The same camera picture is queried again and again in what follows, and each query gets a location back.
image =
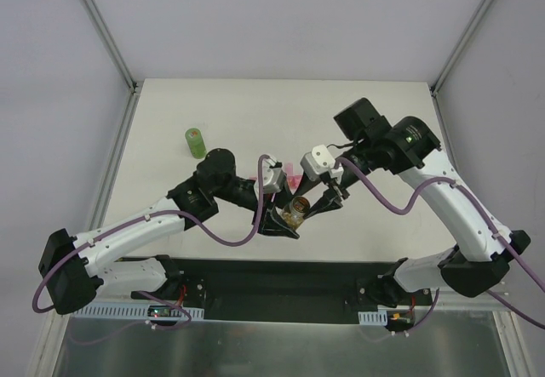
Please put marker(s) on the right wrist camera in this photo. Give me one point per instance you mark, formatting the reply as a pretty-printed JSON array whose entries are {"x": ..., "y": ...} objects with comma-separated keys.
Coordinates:
[{"x": 320, "y": 161}]

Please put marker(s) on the white cable duct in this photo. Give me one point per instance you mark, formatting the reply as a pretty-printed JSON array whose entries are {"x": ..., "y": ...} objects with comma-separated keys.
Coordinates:
[
  {"x": 373, "y": 318},
  {"x": 138, "y": 311}
]

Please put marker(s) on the left aluminium frame post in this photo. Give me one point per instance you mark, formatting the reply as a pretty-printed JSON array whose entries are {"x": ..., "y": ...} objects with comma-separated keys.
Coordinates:
[{"x": 97, "y": 20}]

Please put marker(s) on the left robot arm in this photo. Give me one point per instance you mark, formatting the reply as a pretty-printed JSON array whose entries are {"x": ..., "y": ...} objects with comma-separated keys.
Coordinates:
[{"x": 71, "y": 266}]

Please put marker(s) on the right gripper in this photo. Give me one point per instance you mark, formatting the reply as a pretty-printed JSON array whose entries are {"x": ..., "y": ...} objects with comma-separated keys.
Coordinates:
[{"x": 335, "y": 191}]

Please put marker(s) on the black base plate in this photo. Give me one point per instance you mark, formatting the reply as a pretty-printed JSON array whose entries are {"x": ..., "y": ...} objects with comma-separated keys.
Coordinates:
[{"x": 271, "y": 291}]

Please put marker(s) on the right white cable duct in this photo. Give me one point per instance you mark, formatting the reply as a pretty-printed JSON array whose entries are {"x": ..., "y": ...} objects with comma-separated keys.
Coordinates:
[{"x": 373, "y": 318}]

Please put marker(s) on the green cylindrical bottle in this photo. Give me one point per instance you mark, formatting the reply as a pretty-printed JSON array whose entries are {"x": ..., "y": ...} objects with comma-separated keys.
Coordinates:
[{"x": 195, "y": 143}]

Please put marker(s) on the right aluminium frame post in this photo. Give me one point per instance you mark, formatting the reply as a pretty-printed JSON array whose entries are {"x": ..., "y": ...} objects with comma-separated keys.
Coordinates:
[{"x": 469, "y": 31}]

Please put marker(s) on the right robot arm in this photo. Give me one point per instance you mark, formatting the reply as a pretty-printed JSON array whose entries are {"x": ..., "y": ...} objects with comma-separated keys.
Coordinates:
[{"x": 484, "y": 247}]

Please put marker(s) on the left white cable duct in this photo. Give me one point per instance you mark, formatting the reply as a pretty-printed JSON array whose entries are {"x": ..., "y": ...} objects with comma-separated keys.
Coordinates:
[{"x": 138, "y": 311}]

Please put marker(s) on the pink weekly pill organizer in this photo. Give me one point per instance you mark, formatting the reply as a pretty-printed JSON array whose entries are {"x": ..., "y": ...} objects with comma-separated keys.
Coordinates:
[{"x": 290, "y": 176}]

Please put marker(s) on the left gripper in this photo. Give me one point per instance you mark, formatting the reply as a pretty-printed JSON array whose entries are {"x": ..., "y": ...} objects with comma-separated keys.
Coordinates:
[{"x": 267, "y": 208}]

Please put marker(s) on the clear pill bottle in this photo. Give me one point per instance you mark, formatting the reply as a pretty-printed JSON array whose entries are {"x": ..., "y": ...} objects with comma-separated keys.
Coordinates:
[{"x": 291, "y": 217}]

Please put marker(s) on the aluminium frame post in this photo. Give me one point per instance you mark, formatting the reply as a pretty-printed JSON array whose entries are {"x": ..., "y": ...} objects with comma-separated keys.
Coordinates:
[
  {"x": 97, "y": 20},
  {"x": 469, "y": 31}
]

